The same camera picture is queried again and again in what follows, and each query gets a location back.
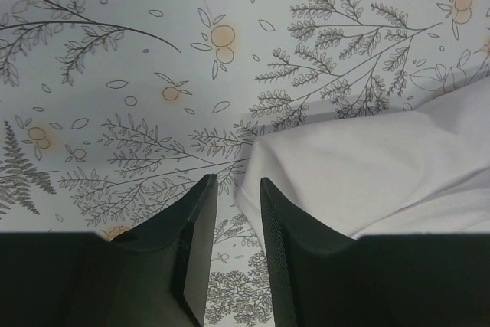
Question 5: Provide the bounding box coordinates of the floral patterned table mat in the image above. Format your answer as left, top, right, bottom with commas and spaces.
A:
1, 0, 489, 326

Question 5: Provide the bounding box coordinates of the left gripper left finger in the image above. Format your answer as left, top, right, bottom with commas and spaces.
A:
1, 175, 217, 326

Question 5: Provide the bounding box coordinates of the white t shirt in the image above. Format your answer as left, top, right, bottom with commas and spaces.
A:
236, 79, 489, 238

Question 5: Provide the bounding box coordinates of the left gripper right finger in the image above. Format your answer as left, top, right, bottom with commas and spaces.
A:
260, 178, 489, 326

